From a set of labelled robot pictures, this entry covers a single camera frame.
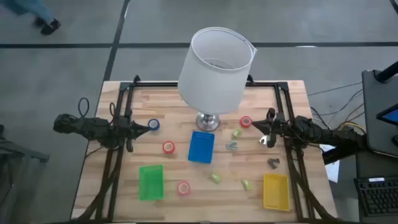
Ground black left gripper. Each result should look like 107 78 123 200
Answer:
117 115 152 153

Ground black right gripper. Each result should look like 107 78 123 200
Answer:
251 108 285 148

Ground red tape roll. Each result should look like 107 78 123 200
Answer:
239 115 252 129
162 141 176 155

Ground pink tape roll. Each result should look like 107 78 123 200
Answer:
177 181 192 197

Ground green plastic basket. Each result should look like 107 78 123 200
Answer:
138 164 165 202

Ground blue plastic basket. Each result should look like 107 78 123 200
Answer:
187 131 216 164

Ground yellow plastic basket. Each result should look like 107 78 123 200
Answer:
262 173 290 212

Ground white shade table lamp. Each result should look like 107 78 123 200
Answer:
177 26 258 132

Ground white paper sheet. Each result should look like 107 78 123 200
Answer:
320 144 340 184

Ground black tablet blue screen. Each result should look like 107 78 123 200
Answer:
376 104 398 127

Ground black keyboard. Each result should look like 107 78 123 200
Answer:
353 175 398 218

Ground black aluminium table frame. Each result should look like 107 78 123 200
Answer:
71 74 340 223

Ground black cable loop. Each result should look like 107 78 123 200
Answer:
77 97 90 118

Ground long black floor cable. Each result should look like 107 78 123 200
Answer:
307 81 363 96

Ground yellow cable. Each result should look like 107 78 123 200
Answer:
337 102 368 134

